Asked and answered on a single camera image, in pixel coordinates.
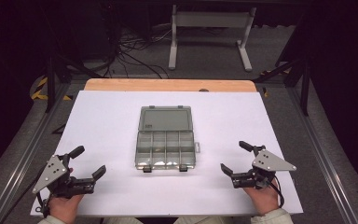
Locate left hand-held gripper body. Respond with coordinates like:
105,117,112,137
32,153,96,200

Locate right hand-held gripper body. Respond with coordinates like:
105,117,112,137
230,145,297,189

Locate clear plastic compartment box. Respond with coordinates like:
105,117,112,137
134,105,201,173

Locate person's left hand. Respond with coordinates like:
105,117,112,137
48,194,85,224

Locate person's right hand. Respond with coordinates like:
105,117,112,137
242,179,281,217

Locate white board sheet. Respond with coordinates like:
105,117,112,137
30,90,304,217

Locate black metal stand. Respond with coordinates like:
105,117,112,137
254,55,312,117
44,50,104,114

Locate right hand-held gripper cable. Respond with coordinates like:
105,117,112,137
269,175,285,209

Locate hand-held gripper cable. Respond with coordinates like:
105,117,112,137
34,191,51,218
269,175,285,209

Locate left hand-held gripper cable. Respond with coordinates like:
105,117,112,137
34,191,51,218

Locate aluminium rail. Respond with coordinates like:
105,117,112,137
283,85,358,224
0,81,73,224

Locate black floor cables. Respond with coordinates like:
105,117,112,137
103,18,172,79

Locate white metal stand frame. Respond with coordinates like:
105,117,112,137
167,4,258,73

